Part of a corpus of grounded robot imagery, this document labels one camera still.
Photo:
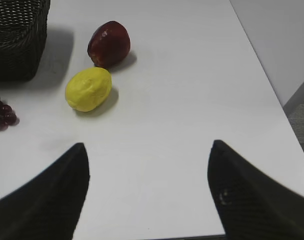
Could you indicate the black woven basket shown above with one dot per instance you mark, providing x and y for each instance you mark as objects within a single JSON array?
[{"x": 23, "y": 33}]

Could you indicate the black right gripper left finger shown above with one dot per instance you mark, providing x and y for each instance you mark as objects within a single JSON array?
[{"x": 49, "y": 205}]

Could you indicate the yellow lemon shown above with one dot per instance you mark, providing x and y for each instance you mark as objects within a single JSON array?
[{"x": 88, "y": 89}]

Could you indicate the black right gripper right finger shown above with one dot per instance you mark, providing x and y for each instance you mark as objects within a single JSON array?
[{"x": 250, "y": 204}]

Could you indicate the dark red fruit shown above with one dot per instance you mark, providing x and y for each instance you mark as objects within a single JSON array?
[{"x": 109, "y": 45}]

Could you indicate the purple grape bunch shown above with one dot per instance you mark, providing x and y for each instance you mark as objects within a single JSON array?
[{"x": 8, "y": 116}]

